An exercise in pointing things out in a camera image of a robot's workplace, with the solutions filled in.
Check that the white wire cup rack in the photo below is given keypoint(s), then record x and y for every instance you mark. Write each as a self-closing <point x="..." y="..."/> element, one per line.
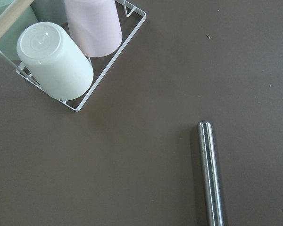
<point x="100" y="66"/>

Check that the grey upturned cup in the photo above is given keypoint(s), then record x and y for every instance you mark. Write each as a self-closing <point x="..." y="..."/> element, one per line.
<point x="50" y="11"/>

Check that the wooden rack handle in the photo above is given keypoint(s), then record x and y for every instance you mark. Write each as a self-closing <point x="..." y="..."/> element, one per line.
<point x="12" y="13"/>

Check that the green upturned cup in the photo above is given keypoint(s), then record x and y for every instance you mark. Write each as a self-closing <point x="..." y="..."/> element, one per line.
<point x="8" y="42"/>

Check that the white upturned cup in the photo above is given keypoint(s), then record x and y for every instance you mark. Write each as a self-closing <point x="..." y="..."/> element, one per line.
<point x="55" y="61"/>

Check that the pink upturned cup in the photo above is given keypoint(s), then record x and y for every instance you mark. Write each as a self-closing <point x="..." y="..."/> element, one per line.
<point x="94" y="26"/>

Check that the steel muddler black tip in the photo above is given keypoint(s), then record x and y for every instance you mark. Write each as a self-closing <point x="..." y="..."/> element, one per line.
<point x="210" y="174"/>

